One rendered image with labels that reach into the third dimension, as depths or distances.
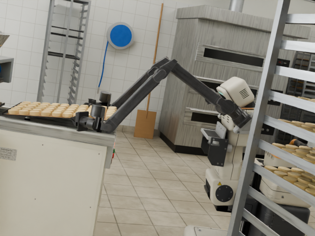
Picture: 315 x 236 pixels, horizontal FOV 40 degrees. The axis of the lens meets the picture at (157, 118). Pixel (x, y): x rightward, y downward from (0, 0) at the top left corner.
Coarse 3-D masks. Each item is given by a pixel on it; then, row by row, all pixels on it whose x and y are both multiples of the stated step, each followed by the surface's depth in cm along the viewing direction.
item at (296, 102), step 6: (270, 90) 154; (270, 96) 154; (276, 96) 151; (282, 96) 148; (288, 96) 145; (282, 102) 148; (288, 102) 145; (294, 102) 142; (300, 102) 139; (306, 102) 137; (312, 102) 134; (300, 108) 139; (306, 108) 136; (312, 108) 134
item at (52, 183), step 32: (0, 128) 232; (0, 160) 234; (32, 160) 234; (64, 160) 235; (96, 160) 236; (0, 192) 237; (32, 192) 238; (64, 192) 238; (96, 192) 239; (0, 224) 240; (32, 224) 241; (64, 224) 242
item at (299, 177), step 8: (272, 168) 157; (280, 168) 160; (288, 168) 162; (296, 168) 164; (280, 176) 151; (288, 176) 150; (296, 176) 153; (304, 176) 156; (312, 176) 156; (296, 184) 142; (304, 184) 143; (312, 184) 145; (312, 192) 135
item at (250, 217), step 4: (244, 208) 162; (244, 212) 161; (248, 212) 159; (244, 216) 161; (248, 216) 159; (252, 216) 156; (248, 220) 158; (252, 220) 156; (256, 220) 154; (256, 224) 154; (260, 224) 152; (264, 224) 150; (260, 228) 151; (264, 228) 149; (268, 228) 147; (264, 232) 149; (268, 232) 147; (272, 232) 145
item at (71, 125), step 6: (0, 108) 259; (6, 108) 259; (0, 114) 259; (30, 120) 261; (36, 120) 261; (42, 120) 261; (48, 120) 261; (54, 120) 261; (60, 120) 262; (66, 120) 262; (66, 126) 262; (72, 126) 263; (102, 132) 264; (114, 132) 264
